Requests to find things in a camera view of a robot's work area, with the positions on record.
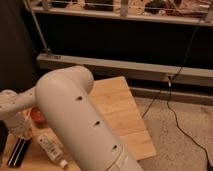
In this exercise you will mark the white tube bottle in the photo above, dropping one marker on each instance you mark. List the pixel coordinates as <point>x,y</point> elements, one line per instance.
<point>52,150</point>

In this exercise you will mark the upper shelf with clutter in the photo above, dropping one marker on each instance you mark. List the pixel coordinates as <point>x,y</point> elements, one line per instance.
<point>185,12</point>

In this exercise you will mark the grey metal rail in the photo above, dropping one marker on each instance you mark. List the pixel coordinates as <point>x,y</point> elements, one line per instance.
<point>134,70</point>

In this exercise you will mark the black striped eraser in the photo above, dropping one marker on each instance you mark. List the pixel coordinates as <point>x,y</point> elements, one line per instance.
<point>18,153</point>

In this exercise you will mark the metal pole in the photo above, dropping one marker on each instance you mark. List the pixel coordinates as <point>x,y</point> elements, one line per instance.
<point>46,49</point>

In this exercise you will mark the red bowl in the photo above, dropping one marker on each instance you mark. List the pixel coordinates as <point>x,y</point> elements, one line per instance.
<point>37,116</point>

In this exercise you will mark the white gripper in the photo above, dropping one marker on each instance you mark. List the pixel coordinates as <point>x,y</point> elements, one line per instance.
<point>19,124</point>

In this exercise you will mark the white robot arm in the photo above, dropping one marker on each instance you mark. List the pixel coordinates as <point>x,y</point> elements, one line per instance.
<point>62,97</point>

